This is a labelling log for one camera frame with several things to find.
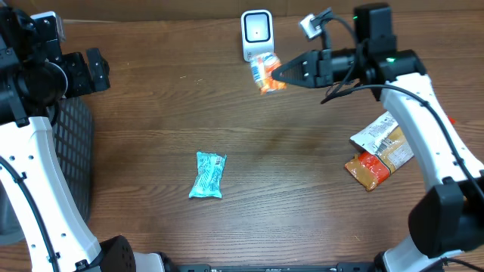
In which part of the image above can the orange tissue pack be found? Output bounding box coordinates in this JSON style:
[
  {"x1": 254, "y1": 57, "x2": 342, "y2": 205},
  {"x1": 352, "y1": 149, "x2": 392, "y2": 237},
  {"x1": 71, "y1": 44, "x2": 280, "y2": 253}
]
[{"x1": 250, "y1": 52, "x2": 287, "y2": 95}]

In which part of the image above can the white tube with gold cap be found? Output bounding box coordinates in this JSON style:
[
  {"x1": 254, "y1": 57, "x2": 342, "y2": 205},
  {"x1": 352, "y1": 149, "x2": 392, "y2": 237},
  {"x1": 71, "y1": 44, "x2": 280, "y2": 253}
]
[{"x1": 349, "y1": 112, "x2": 398, "y2": 155}]

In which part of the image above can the orange spaghetti pasta package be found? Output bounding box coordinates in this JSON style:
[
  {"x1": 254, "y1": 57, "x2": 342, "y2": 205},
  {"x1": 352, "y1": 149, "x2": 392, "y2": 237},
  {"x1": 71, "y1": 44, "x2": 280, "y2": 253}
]
[{"x1": 345, "y1": 125, "x2": 414, "y2": 191}]

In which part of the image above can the teal tissue pack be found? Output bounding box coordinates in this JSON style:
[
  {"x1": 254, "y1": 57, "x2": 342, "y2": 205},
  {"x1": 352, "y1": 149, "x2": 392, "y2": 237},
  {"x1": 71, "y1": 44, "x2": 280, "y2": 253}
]
[{"x1": 188, "y1": 151, "x2": 227, "y2": 199}]

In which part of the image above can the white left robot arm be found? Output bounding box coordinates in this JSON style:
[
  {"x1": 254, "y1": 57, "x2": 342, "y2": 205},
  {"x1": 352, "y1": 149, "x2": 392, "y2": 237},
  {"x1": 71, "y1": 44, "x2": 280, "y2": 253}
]
[{"x1": 1, "y1": 6, "x2": 167, "y2": 272}]

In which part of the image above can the grey plastic shopping basket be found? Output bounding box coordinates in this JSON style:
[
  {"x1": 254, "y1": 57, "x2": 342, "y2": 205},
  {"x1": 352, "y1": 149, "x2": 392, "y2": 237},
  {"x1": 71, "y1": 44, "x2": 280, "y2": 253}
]
[{"x1": 0, "y1": 96, "x2": 94, "y2": 246}]

